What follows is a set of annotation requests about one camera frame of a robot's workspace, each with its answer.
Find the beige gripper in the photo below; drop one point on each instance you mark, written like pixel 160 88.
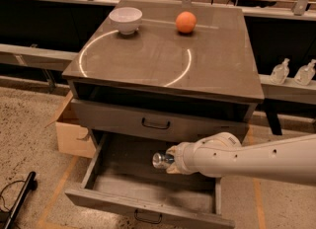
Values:
pixel 186 158

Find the silver blue redbull can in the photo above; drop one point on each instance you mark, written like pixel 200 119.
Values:
pixel 162 160

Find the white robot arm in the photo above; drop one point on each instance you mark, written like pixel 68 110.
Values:
pixel 291 160

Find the open grey lower drawer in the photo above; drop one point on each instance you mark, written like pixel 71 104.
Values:
pixel 121 179

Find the closed grey upper drawer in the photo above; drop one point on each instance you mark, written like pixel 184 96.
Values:
pixel 152 124

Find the grey drawer cabinet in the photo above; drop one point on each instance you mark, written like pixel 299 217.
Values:
pixel 209 73

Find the cardboard box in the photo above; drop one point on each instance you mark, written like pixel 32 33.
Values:
pixel 72 138

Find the clear plastic bottle left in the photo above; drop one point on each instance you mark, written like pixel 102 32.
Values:
pixel 280 72

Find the clear plastic bottle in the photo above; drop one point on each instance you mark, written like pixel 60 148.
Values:
pixel 305 73
pixel 280 72

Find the orange fruit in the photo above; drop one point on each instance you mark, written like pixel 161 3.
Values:
pixel 186 22

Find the white ceramic bowl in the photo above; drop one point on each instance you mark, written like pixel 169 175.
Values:
pixel 126 19

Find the clear plastic bottle right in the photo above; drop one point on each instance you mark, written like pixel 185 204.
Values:
pixel 305 73

